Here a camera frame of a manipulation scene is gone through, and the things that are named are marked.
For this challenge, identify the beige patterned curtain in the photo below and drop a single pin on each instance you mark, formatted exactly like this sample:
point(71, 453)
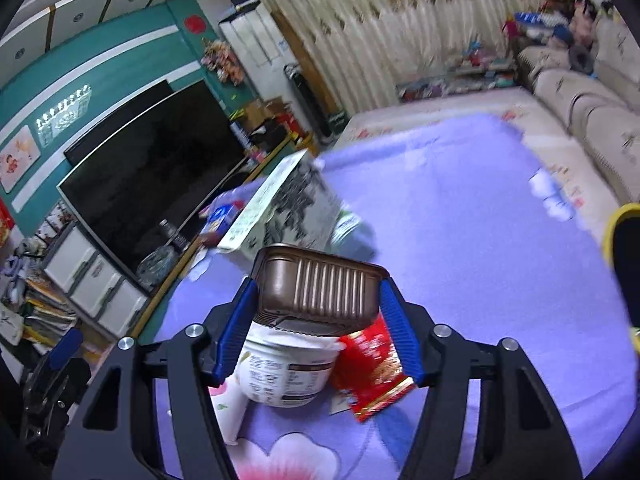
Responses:
point(400, 25)

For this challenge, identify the black tower fan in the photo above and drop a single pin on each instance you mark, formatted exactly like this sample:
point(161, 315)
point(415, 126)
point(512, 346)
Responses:
point(305, 100)

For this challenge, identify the clear jar with green label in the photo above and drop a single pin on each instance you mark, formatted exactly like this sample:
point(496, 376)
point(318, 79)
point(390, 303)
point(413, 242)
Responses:
point(350, 232)

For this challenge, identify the artificial flower decoration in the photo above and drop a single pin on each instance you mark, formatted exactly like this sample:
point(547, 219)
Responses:
point(222, 60)

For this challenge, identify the small clear bottle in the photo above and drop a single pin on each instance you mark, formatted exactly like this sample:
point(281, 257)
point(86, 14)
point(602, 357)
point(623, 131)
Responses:
point(171, 234)

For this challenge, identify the white standing air conditioner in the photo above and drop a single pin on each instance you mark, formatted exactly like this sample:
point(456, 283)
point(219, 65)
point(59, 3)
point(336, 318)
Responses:
point(252, 40)

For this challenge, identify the black bin with yellow rim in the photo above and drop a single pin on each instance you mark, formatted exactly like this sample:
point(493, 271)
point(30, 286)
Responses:
point(627, 260)

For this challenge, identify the black flat television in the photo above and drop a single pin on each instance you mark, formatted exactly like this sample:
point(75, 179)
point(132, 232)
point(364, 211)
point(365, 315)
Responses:
point(150, 185)

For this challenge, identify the framed fish wall picture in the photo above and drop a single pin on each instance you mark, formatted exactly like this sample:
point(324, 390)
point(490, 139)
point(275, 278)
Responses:
point(19, 157)

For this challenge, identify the blue and red snack box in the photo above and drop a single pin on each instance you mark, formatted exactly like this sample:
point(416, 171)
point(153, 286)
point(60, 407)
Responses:
point(222, 217)

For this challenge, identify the red gift box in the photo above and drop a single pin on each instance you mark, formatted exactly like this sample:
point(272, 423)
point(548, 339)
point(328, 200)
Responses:
point(4, 222)

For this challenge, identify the purple floral blanket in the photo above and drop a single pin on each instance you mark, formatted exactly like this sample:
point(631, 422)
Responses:
point(450, 210)

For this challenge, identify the white drawer cabinet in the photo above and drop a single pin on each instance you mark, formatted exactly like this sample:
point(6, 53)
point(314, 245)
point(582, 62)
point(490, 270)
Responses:
point(95, 280)

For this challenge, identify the pile of books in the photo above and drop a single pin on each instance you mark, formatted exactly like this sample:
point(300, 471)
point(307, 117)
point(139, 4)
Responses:
point(40, 305)

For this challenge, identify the white carton with black print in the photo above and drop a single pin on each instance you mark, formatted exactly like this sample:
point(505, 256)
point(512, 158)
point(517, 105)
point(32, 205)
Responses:
point(285, 205)

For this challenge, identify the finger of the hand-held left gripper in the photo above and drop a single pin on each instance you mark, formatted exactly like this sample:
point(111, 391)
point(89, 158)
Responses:
point(67, 349)

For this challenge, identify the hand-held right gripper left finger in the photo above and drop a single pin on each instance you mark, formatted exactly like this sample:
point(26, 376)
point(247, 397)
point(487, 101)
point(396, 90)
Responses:
point(235, 332)

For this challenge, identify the brown ribbed plastic tray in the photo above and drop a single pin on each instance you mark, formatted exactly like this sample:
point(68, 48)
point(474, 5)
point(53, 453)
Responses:
point(320, 285)

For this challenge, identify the glass ashtray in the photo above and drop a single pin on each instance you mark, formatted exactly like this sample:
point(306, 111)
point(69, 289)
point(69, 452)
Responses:
point(157, 264)

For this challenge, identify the pile of toys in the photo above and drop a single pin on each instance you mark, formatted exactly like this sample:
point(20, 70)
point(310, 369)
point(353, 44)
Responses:
point(560, 25)

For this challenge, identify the low shelf of small items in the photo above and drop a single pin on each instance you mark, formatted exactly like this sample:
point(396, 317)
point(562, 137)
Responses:
point(450, 80)

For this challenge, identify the pile of cardboard boxes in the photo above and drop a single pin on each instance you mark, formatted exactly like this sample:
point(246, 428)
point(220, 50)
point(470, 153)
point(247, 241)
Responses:
point(270, 120)

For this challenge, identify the beige sofa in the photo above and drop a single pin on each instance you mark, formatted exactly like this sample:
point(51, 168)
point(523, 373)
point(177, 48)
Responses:
point(590, 110)

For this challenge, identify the crystal wall lamp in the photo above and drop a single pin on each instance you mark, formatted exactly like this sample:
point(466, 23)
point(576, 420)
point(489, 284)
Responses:
point(65, 110)

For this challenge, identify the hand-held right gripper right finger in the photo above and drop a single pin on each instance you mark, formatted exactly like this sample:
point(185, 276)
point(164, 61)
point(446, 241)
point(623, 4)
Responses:
point(400, 332)

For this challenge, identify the red snack packet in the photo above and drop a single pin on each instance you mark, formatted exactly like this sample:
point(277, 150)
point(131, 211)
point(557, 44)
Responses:
point(370, 375)

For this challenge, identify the white yogurt cup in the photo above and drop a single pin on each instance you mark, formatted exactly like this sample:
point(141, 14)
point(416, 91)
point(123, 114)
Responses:
point(280, 370)

